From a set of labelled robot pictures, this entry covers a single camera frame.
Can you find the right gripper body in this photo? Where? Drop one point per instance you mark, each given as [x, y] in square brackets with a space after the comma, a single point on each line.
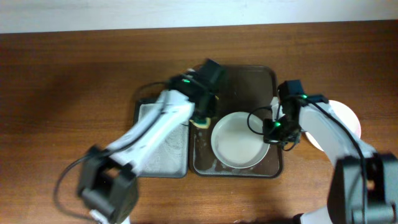
[279, 131]

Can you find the pale green plate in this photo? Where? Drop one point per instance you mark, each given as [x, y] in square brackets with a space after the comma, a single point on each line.
[236, 142]

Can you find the green yellow sponge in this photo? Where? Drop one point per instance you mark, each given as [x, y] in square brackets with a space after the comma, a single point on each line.
[205, 110]

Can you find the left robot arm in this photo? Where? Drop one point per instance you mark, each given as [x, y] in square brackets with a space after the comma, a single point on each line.
[108, 179]

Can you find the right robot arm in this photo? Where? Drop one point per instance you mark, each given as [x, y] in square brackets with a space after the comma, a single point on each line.
[364, 184]

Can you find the large brown tray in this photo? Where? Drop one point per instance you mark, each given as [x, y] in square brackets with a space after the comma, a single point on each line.
[245, 88]

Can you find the small grey metal tray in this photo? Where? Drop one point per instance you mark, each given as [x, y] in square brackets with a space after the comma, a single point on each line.
[170, 159]

